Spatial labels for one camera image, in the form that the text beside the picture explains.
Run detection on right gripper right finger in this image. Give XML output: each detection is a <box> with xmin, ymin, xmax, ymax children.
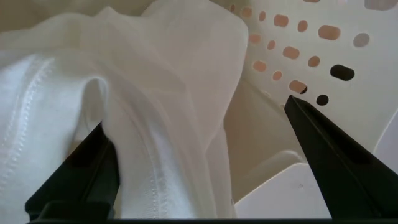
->
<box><xmin>284</xmin><ymin>94</ymin><xmax>398</xmax><ymax>219</ymax></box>

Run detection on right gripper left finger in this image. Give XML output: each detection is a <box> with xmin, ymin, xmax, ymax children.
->
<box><xmin>25</xmin><ymin>121</ymin><xmax>121</xmax><ymax>220</ymax></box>

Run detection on white laundry basket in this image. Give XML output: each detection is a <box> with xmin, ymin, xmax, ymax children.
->
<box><xmin>0</xmin><ymin>0</ymin><xmax>398</xmax><ymax>219</ymax></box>

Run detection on white garment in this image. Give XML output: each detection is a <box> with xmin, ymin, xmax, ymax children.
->
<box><xmin>0</xmin><ymin>0</ymin><xmax>249</xmax><ymax>219</ymax></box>

